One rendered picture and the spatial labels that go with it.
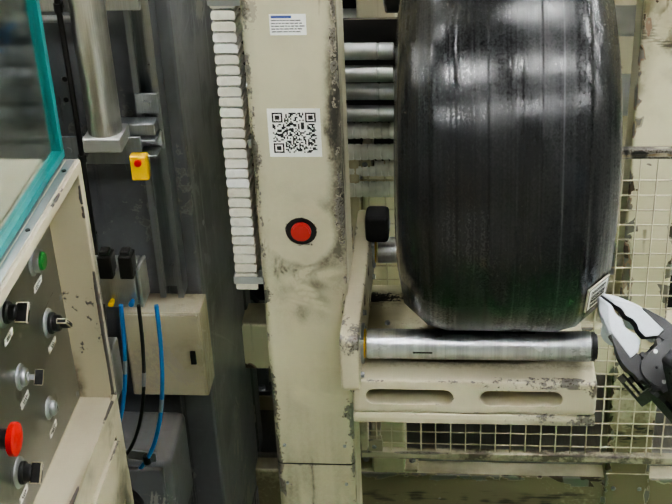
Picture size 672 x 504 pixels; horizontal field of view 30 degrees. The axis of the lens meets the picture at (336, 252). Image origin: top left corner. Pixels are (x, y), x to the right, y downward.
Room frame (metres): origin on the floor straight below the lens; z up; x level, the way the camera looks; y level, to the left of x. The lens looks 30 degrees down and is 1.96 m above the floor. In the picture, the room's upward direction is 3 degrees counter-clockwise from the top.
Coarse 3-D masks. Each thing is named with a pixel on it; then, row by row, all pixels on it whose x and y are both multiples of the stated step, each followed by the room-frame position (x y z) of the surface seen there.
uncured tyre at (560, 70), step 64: (448, 0) 1.56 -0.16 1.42; (512, 0) 1.55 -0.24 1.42; (576, 0) 1.55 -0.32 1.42; (448, 64) 1.48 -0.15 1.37; (512, 64) 1.48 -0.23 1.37; (576, 64) 1.47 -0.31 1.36; (448, 128) 1.44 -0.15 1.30; (512, 128) 1.43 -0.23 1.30; (576, 128) 1.42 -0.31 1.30; (448, 192) 1.41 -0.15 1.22; (512, 192) 1.40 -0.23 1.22; (576, 192) 1.39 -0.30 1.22; (448, 256) 1.41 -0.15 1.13; (512, 256) 1.40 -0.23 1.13; (576, 256) 1.39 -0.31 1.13; (448, 320) 1.46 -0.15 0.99; (512, 320) 1.45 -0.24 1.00; (576, 320) 1.46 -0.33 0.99
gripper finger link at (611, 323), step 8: (600, 296) 1.44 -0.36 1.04; (600, 304) 1.42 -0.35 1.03; (608, 304) 1.42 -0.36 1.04; (600, 312) 1.42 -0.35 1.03; (608, 312) 1.41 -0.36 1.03; (608, 320) 1.40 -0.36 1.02; (616, 320) 1.40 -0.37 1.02; (608, 328) 1.40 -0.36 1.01; (616, 328) 1.39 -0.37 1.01; (624, 328) 1.39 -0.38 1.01; (616, 336) 1.39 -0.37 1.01; (624, 336) 1.39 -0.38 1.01; (632, 336) 1.39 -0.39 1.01; (608, 344) 1.42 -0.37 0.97; (624, 344) 1.38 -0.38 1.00; (632, 344) 1.38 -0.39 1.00; (632, 352) 1.37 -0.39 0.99
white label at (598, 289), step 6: (606, 276) 1.43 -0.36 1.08; (600, 282) 1.42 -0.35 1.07; (606, 282) 1.43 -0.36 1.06; (594, 288) 1.42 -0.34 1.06; (600, 288) 1.43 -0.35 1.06; (606, 288) 1.45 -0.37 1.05; (588, 294) 1.41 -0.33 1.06; (594, 294) 1.43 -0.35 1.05; (600, 294) 1.44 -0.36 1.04; (588, 300) 1.42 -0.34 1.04; (594, 300) 1.44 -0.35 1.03; (588, 306) 1.43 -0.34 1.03
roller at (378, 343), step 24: (384, 336) 1.54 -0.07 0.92; (408, 336) 1.54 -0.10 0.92; (432, 336) 1.54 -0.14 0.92; (456, 336) 1.53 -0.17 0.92; (480, 336) 1.53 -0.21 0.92; (504, 336) 1.53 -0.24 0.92; (528, 336) 1.52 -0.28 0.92; (552, 336) 1.52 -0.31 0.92; (576, 336) 1.52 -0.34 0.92; (504, 360) 1.52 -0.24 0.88; (528, 360) 1.51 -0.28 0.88; (552, 360) 1.51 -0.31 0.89; (576, 360) 1.50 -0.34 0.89
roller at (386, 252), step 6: (390, 240) 1.83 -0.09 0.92; (378, 246) 1.82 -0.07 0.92; (384, 246) 1.82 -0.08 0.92; (390, 246) 1.82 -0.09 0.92; (378, 252) 1.81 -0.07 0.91; (384, 252) 1.81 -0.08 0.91; (390, 252) 1.81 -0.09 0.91; (378, 258) 1.81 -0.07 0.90; (384, 258) 1.81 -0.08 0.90; (390, 258) 1.81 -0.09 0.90; (396, 258) 1.81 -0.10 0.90
